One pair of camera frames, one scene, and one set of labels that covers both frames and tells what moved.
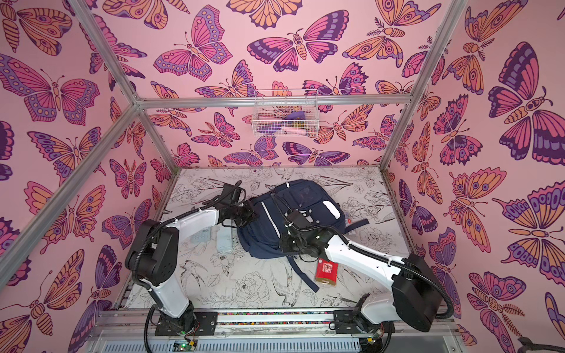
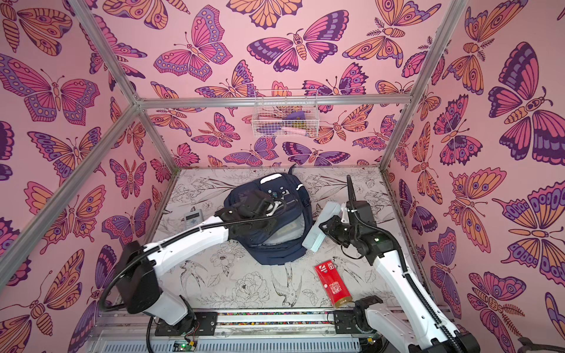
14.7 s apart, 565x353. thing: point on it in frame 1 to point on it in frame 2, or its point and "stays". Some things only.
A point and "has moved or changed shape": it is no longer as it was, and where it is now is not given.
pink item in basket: [293, 131] stays
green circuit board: [184, 346] stays
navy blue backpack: [260, 237] has moved or changed shape
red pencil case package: [326, 271] has moved or changed shape
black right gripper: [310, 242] to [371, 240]
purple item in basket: [296, 115] stays
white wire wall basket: [285, 113] stays
